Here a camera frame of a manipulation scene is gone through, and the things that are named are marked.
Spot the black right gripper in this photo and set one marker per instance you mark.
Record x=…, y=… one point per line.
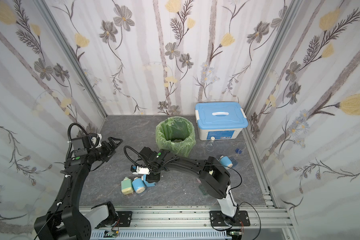
x=153, y=176

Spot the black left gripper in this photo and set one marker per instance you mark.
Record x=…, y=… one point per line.
x=106, y=149

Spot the blue sharpener with crank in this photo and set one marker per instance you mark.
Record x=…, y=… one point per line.
x=226, y=162

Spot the clear green shavings tray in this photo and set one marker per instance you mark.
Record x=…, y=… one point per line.
x=203, y=190

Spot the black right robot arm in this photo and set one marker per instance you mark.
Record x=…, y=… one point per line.
x=213, y=176

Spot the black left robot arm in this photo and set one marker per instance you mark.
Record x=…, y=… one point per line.
x=63, y=220

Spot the green bagged trash bin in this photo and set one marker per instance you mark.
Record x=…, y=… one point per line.
x=177, y=135

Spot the clear small flask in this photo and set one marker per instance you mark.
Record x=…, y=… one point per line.
x=211, y=145

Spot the blue lidded storage box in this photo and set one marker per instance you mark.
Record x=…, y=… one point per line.
x=220, y=120

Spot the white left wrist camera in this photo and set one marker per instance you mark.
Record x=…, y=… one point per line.
x=95, y=140

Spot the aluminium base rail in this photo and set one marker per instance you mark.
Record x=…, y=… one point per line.
x=204, y=223

